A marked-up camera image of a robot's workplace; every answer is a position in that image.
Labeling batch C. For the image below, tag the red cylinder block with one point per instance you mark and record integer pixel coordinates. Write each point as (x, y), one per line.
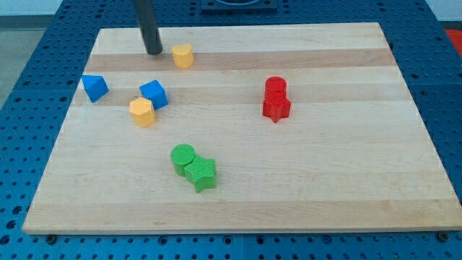
(275, 87)

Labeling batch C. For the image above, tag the red star block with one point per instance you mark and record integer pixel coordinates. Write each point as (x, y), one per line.
(276, 108)

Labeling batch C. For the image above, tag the light wooden board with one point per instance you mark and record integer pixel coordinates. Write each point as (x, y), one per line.
(353, 156)

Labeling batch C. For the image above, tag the blue triangular block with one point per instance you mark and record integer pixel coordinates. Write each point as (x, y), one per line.
(94, 86)

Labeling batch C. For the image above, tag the green cylinder block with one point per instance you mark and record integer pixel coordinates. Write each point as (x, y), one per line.
(181, 156)

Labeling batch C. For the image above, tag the blue cube block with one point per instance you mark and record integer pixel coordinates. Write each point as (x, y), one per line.
(155, 92)

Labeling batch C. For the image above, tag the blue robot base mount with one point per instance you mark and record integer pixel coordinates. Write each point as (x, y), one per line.
(238, 5)

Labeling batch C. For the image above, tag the green star block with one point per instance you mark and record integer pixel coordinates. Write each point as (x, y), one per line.
(201, 173)

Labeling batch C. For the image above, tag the yellow hexagon block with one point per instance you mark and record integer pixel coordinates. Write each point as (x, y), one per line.
(142, 112)

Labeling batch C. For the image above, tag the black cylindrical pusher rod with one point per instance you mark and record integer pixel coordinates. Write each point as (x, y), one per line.
(150, 33)

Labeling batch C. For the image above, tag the yellow heart block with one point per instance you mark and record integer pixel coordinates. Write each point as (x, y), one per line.
(183, 55)

